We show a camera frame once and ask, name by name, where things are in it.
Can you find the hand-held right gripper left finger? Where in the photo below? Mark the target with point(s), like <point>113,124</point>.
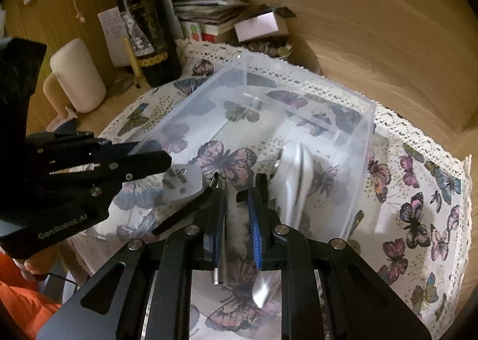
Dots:
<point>216,246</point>

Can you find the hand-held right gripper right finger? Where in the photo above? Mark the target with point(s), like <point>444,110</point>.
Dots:
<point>255,235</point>

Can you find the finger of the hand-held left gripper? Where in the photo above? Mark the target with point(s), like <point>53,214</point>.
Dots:
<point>149,162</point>
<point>123,148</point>

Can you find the metal cylinder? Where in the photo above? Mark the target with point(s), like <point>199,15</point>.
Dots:
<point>223,213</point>

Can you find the white plug adapter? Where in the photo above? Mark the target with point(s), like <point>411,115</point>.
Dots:
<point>183,187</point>

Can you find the white plastic handheld device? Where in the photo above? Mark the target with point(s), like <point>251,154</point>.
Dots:
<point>295,168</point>

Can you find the clear plastic storage box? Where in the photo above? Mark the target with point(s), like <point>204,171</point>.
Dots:
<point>336,146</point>

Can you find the person's left hand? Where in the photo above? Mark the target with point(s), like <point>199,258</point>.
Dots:
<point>31,263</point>

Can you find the beige mug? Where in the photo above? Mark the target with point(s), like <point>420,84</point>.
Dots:
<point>74,75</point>

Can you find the orange clothing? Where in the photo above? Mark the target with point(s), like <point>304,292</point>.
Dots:
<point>22,306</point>

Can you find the white paper note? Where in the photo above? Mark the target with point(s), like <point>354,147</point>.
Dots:
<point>110,26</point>

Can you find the dark wine bottle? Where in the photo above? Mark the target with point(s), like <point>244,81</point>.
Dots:
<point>149,26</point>

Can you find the butterfly print tablecloth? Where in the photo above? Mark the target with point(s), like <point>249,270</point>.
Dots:
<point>410,213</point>

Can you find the stack of books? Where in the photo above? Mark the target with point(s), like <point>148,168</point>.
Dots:
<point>209,11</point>

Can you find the small white labelled box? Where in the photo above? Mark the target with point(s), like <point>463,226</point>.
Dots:
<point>257,24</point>

